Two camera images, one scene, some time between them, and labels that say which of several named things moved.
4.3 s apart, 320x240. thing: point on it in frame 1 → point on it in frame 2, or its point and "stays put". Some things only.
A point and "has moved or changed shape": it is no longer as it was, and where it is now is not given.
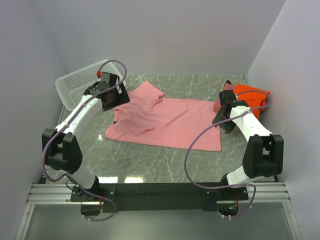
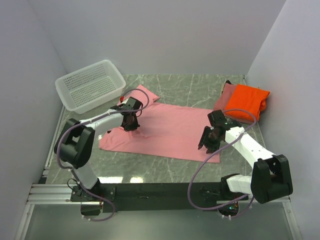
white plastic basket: x=71 y=87 stays put
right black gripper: x=228 y=127 → x=204 y=140
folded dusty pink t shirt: x=227 y=86 stays put
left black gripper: x=122 y=98 → x=134 y=126
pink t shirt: x=147 y=117 has moved or changed shape
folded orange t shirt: x=254 y=99 stays put
